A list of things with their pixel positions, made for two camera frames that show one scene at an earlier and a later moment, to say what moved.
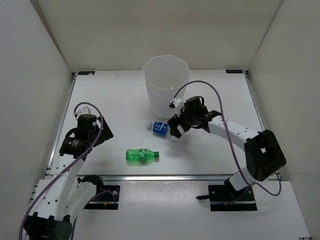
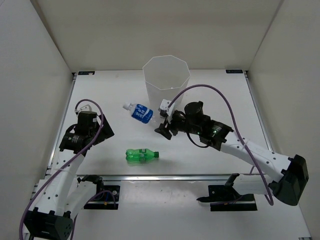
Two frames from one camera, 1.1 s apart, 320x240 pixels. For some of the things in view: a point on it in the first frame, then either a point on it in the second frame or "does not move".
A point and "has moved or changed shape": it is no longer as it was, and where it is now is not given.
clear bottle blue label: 159,128 has moved or changed shape
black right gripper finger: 174,131 to 163,130
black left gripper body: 92,136 does not move
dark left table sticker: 86,72 does not move
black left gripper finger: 105,133 does not move
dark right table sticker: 234,71 does not move
